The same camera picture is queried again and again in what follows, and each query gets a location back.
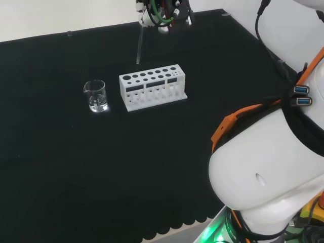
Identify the clear glass rod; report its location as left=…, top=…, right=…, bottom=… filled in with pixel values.
left=135, top=25, right=145, bottom=64

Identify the black cloth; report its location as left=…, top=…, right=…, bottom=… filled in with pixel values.
left=0, top=9, right=299, bottom=243

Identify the small clear glass beaker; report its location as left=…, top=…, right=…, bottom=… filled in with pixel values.
left=83, top=79, right=109, bottom=113

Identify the black cable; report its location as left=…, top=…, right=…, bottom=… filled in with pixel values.
left=255, top=0, right=293, bottom=83

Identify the yellow stop button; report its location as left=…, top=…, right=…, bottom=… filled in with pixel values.
left=300, top=191, right=324, bottom=227

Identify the white test tube rack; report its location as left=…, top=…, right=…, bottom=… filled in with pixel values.
left=118, top=64, right=188, bottom=112

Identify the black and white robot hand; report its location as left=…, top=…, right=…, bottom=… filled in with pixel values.
left=135, top=0, right=195, bottom=35

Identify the orange cable guide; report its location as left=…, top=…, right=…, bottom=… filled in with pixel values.
left=211, top=47, right=324, bottom=153

